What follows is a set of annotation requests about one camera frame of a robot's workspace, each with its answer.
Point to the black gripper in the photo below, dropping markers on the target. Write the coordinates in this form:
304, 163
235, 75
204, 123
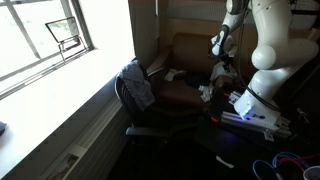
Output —
228, 50

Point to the white shirt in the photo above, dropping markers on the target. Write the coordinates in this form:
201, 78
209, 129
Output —
221, 71

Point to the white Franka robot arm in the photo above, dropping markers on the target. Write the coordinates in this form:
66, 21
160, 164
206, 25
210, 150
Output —
276, 56

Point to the black office chair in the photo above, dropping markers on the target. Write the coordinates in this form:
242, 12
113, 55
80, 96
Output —
160, 116

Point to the crumpled white paper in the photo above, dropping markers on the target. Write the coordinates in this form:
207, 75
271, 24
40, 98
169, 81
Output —
206, 91

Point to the brown armchair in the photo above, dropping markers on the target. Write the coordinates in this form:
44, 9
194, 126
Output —
190, 53

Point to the small white cloth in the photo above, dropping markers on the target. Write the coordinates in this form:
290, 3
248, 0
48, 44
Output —
172, 75

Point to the blue-grey draped cloth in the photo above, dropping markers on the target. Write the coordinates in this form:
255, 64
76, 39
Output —
138, 83

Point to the white tape strip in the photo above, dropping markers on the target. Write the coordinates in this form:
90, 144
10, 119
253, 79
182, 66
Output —
224, 162

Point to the white cup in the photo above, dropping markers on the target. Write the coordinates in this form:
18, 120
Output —
312, 173

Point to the clear acrylic sign holder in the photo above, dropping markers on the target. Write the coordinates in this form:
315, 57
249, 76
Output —
63, 30

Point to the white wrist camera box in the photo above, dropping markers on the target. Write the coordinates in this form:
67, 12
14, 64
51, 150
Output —
216, 46

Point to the aluminium robot base mount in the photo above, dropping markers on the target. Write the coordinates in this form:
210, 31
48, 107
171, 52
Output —
256, 126

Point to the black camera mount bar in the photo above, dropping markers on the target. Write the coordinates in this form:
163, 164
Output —
306, 12

